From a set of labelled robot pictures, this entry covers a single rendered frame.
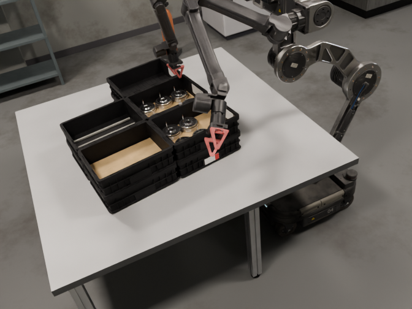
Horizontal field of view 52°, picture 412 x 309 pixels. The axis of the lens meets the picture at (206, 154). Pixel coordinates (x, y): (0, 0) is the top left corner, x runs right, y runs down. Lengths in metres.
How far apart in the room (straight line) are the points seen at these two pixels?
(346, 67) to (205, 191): 1.03
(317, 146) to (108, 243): 1.20
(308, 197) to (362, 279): 0.56
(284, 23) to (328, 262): 1.50
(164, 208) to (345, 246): 1.24
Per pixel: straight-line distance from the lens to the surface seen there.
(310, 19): 1.91
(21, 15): 5.42
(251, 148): 2.37
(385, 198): 3.15
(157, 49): 2.41
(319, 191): 2.78
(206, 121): 2.38
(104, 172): 2.19
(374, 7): 5.63
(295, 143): 2.39
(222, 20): 5.10
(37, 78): 4.91
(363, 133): 3.67
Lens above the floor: 2.20
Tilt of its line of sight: 39 degrees down
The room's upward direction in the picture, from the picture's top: 8 degrees counter-clockwise
